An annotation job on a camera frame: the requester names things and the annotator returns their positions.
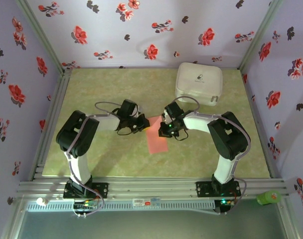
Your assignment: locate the pink paper sheet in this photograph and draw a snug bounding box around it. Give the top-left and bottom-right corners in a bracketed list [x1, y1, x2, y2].
[146, 115, 169, 155]

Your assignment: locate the white zippered case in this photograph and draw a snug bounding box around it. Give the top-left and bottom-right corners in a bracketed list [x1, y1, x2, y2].
[174, 62, 223, 107]

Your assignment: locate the white label with red mark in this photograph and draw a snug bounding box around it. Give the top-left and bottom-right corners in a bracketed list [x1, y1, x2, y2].
[132, 198, 161, 207]

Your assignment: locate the green plastic cup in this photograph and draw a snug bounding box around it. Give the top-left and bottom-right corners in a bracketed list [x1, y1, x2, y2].
[256, 190, 282, 206]

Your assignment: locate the grey right arm cable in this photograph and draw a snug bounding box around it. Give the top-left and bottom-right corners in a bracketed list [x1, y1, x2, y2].
[170, 96, 252, 215]

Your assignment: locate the wide aluminium base rail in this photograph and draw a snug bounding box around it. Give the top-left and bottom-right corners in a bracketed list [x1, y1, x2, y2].
[16, 177, 291, 200]

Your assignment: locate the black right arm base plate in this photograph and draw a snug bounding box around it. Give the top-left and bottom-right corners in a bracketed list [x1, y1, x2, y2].
[195, 181, 242, 199]

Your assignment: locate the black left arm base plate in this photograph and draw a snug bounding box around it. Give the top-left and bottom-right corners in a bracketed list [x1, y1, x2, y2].
[63, 182, 109, 199]

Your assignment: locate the aluminium side rail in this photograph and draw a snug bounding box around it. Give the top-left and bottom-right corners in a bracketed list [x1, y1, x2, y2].
[29, 68, 72, 181]
[240, 69, 279, 179]

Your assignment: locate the grey slotted cable duct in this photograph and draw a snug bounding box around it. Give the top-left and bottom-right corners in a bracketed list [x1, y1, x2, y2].
[25, 200, 216, 213]

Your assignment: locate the aluminium frame post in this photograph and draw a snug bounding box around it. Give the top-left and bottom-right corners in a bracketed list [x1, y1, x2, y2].
[237, 0, 284, 70]
[277, 199, 301, 239]
[16, 0, 65, 74]
[0, 196, 26, 239]

